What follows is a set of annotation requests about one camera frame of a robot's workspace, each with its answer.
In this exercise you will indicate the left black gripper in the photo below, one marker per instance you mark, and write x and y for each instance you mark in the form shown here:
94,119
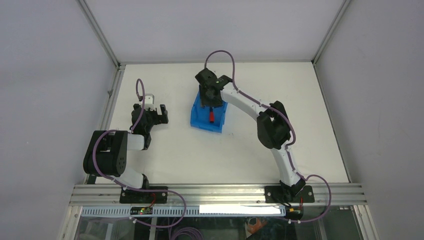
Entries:
159,119

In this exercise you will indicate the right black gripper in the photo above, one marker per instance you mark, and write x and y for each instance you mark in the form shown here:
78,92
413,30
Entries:
205,102

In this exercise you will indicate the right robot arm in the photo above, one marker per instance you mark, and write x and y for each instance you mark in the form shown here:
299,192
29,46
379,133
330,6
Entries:
274,130

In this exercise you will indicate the red black screwdriver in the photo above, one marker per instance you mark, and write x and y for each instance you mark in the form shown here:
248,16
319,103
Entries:
211,115

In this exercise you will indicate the blue plastic bin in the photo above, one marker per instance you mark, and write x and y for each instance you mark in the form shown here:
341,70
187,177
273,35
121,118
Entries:
199,116

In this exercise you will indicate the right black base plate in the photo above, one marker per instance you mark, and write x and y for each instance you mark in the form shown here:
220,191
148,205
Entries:
276,194

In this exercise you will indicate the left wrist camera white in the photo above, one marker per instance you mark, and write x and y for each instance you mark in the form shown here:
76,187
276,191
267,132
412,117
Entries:
149,102

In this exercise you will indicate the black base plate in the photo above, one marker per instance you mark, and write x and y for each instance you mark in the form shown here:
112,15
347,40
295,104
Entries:
158,196
276,194

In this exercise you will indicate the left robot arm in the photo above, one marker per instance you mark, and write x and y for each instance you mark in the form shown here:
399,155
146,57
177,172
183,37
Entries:
106,155

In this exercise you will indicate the white slotted cable duct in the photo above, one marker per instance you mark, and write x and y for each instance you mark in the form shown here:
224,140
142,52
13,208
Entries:
188,211

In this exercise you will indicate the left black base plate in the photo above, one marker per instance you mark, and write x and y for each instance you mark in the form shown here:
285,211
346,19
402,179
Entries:
158,196

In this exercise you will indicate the aluminium front rail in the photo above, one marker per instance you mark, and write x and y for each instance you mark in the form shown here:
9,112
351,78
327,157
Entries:
337,194

